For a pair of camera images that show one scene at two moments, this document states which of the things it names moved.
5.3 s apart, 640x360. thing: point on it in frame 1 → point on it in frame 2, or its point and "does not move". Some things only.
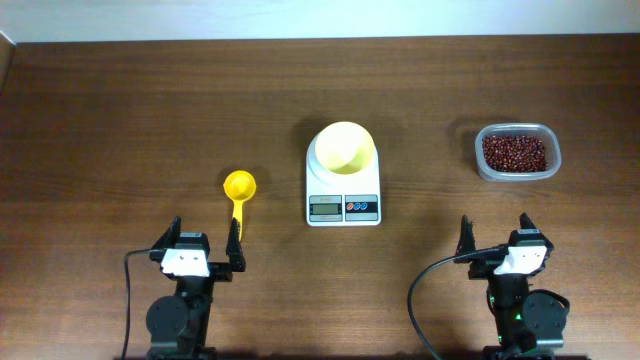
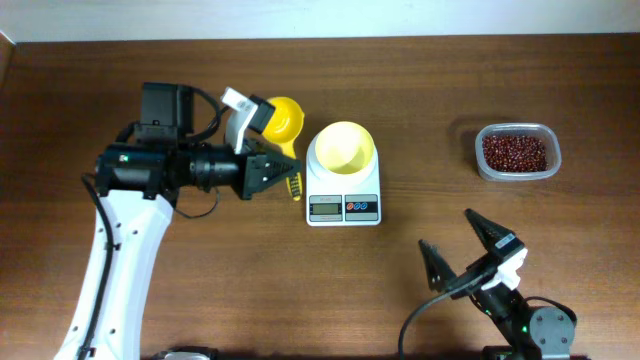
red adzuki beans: [508, 153] does not move
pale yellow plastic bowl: [344, 147] does not move
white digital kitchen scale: [342, 200] does not move
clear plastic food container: [517, 151] does not move
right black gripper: [480, 267] → [477, 275]
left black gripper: [220, 267] → [249, 175]
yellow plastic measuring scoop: [239, 185] → [283, 126]
